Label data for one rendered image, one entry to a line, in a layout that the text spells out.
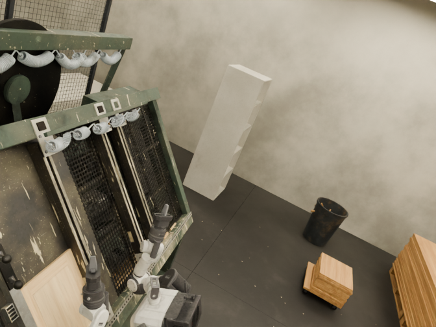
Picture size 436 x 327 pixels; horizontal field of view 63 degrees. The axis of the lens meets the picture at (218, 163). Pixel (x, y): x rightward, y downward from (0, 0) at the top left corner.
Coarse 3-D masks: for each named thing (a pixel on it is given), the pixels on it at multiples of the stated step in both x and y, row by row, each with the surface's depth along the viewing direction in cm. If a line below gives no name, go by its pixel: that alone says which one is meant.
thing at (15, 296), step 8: (0, 272) 149; (0, 280) 150; (8, 296) 152; (16, 296) 154; (16, 304) 153; (24, 304) 157; (24, 312) 156; (16, 320) 155; (24, 320) 155; (32, 320) 159
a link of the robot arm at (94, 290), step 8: (88, 264) 148; (88, 272) 142; (96, 272) 142; (88, 280) 138; (96, 280) 139; (88, 288) 140; (96, 288) 141; (104, 288) 146; (88, 296) 142; (96, 296) 142
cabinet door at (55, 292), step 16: (64, 256) 186; (48, 272) 175; (64, 272) 185; (32, 288) 165; (48, 288) 173; (64, 288) 183; (80, 288) 193; (32, 304) 163; (48, 304) 171; (64, 304) 181; (80, 304) 191; (48, 320) 170; (64, 320) 179; (80, 320) 189
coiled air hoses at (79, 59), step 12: (0, 60) 183; (12, 60) 188; (24, 60) 197; (36, 60) 205; (48, 60) 214; (60, 60) 226; (72, 60) 239; (84, 60) 249; (96, 60) 262; (108, 60) 278; (0, 72) 183
